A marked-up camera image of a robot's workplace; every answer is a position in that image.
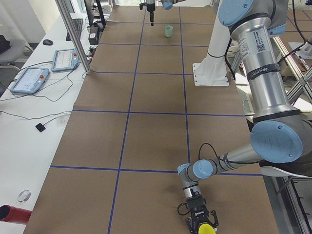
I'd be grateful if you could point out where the red cylinder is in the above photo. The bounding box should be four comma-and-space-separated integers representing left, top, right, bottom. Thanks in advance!
0, 205, 32, 224

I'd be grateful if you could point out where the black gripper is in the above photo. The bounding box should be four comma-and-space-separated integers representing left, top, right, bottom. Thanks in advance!
185, 196, 219, 234
146, 0, 155, 26

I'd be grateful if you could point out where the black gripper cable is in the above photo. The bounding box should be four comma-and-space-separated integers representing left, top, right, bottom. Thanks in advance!
176, 142, 264, 216

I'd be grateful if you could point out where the teach pendant far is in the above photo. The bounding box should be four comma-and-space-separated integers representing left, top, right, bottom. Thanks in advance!
51, 49, 79, 72

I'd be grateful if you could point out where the black keyboard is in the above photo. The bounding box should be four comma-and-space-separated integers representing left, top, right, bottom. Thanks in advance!
72, 18, 83, 38

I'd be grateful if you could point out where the black monitor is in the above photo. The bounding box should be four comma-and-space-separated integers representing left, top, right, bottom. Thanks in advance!
84, 0, 106, 32

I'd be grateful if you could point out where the teach pendant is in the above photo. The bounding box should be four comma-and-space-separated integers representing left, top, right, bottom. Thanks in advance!
10, 67, 50, 94
51, 49, 79, 72

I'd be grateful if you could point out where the black box with label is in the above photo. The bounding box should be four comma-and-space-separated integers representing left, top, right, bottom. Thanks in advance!
88, 26, 99, 45

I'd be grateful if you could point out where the grey office chair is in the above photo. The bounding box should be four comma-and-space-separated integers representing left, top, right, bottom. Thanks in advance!
0, 35, 34, 71

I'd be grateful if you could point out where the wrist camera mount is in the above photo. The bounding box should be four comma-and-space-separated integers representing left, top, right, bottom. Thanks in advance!
139, 2, 146, 10

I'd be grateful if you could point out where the teach pendant near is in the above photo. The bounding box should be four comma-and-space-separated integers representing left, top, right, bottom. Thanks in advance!
10, 67, 50, 94

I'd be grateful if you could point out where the aluminium frame post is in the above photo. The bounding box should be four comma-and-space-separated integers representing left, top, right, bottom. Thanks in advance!
55, 0, 91, 75

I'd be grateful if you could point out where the yellow plastic cup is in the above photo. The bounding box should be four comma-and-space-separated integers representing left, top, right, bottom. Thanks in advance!
198, 223, 216, 234

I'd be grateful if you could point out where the black computer mouse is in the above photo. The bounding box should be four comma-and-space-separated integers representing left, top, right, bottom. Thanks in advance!
42, 39, 53, 46

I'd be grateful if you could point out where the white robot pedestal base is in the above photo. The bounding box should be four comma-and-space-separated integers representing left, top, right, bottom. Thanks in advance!
193, 1, 230, 87

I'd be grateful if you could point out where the green plastic cup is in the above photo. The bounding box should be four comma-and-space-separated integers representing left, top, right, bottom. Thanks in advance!
164, 25, 173, 38

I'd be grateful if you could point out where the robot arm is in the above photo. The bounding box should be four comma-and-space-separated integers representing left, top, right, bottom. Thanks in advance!
139, 0, 184, 26
177, 0, 312, 234

